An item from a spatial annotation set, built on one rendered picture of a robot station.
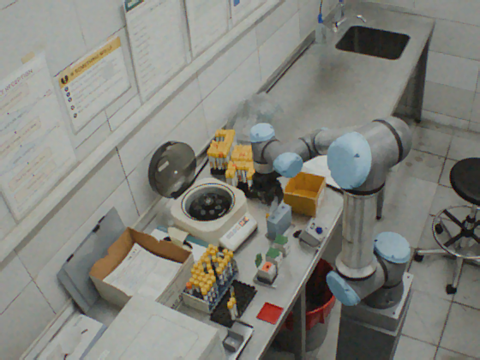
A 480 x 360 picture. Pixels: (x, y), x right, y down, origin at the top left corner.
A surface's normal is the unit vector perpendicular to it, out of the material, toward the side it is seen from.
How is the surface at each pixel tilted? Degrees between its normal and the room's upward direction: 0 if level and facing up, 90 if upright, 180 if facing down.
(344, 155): 81
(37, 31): 90
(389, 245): 10
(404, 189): 0
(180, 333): 0
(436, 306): 0
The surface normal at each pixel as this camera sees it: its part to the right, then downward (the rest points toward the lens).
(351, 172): -0.85, 0.29
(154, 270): -0.09, -0.73
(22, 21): 0.87, 0.26
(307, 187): -0.41, 0.65
